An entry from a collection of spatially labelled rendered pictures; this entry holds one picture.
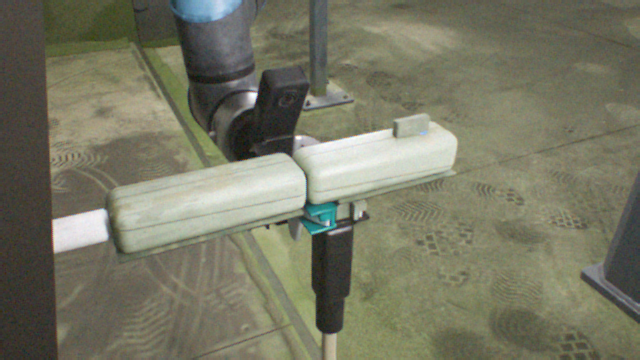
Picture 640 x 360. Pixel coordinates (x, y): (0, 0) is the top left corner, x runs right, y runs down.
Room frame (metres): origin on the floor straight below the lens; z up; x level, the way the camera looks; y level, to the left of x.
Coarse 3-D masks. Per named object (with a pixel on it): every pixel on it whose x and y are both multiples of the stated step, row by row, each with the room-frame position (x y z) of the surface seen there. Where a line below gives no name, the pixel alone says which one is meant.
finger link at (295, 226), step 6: (300, 216) 0.40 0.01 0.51; (306, 216) 0.39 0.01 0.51; (288, 222) 0.42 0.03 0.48; (294, 222) 0.41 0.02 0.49; (300, 222) 0.40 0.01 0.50; (318, 222) 0.38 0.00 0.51; (324, 222) 0.38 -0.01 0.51; (330, 222) 0.38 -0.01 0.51; (288, 228) 0.42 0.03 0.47; (294, 228) 0.41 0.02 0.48; (300, 228) 0.40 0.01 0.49; (294, 234) 0.41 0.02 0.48; (300, 234) 0.40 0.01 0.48; (294, 240) 0.41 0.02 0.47
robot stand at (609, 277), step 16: (624, 224) 0.84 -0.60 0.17; (624, 240) 0.82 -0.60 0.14; (608, 256) 0.86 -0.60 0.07; (624, 256) 0.81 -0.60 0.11; (592, 272) 0.86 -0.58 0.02; (608, 272) 0.83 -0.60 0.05; (624, 272) 0.80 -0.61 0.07; (608, 288) 0.81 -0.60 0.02; (624, 288) 0.79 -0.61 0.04; (624, 304) 0.77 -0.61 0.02
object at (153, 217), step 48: (336, 144) 0.42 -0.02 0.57; (384, 144) 0.42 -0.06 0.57; (432, 144) 0.43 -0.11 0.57; (144, 192) 0.34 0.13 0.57; (192, 192) 0.34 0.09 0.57; (240, 192) 0.35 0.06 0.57; (288, 192) 0.36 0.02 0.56; (336, 192) 0.38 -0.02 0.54; (384, 192) 0.40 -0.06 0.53; (96, 240) 0.31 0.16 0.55; (144, 240) 0.31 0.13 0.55; (192, 240) 0.33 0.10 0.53; (336, 240) 0.39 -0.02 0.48; (336, 288) 0.39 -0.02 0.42
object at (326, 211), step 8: (304, 208) 0.38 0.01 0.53; (312, 208) 0.38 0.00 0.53; (320, 208) 0.38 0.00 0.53; (328, 208) 0.38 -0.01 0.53; (336, 208) 0.38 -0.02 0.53; (312, 216) 0.37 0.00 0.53; (320, 216) 0.37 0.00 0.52; (328, 216) 0.38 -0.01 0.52; (304, 224) 0.38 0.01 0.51; (312, 224) 0.38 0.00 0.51; (320, 224) 0.38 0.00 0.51; (336, 224) 0.38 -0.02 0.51; (312, 232) 0.37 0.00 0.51; (320, 232) 0.37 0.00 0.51
